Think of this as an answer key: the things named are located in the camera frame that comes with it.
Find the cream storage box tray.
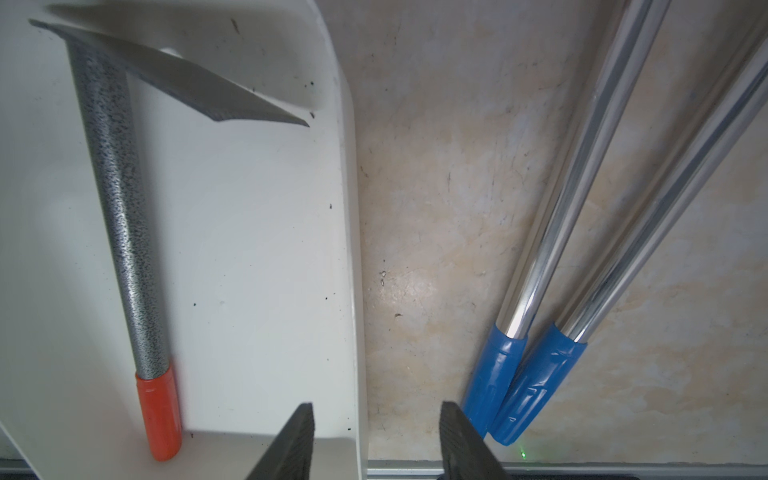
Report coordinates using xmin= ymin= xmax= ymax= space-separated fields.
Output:
xmin=1 ymin=1 xmax=367 ymax=479

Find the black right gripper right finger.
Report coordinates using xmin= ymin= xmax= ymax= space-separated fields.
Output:
xmin=439 ymin=401 xmax=509 ymax=480

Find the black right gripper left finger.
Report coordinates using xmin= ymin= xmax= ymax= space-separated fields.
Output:
xmin=246 ymin=403 xmax=315 ymax=480

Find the steel hoe blue handle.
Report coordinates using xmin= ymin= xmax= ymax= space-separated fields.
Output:
xmin=490 ymin=10 xmax=767 ymax=445
xmin=462 ymin=1 xmax=669 ymax=435

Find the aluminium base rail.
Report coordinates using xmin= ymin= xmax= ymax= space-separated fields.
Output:
xmin=365 ymin=460 xmax=767 ymax=479

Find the grey hoe red handle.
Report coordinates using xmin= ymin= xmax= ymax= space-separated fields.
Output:
xmin=30 ymin=20 xmax=307 ymax=462

